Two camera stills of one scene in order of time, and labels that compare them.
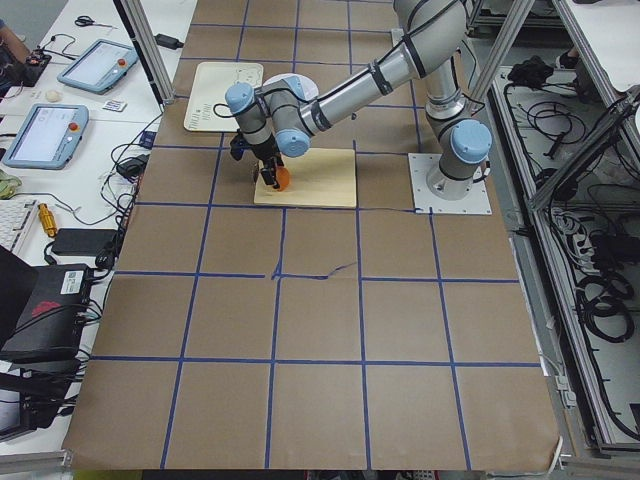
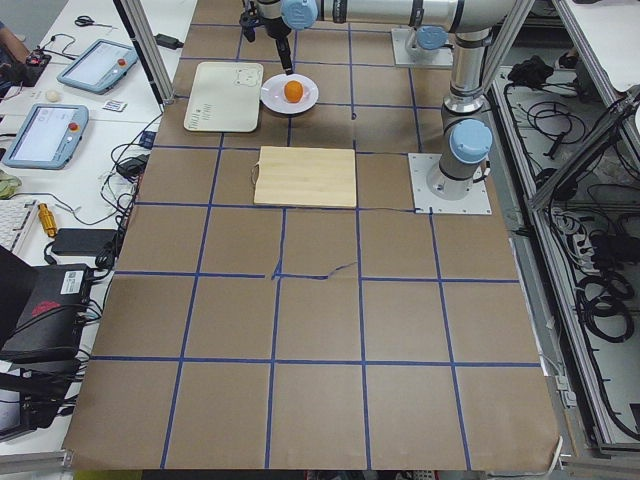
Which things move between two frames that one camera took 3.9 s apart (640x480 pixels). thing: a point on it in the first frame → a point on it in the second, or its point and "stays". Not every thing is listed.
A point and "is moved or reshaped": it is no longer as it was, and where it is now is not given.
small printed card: x=116 y=104 stays
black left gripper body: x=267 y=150 → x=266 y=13
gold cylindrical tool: x=48 y=219 stays
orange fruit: x=283 y=177 is moved or reshaped
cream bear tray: x=207 y=108 stays
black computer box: x=51 y=323 stays
